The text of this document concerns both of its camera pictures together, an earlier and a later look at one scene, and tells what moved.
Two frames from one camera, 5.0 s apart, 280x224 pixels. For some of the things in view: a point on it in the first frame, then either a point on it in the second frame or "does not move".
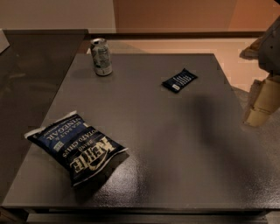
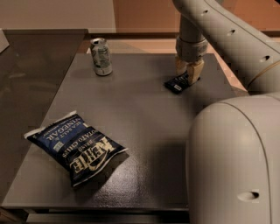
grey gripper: [271, 49] → [191, 50]
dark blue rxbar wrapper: [179, 80] does not move
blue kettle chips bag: [86, 152] does not move
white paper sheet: [4, 44] does not move
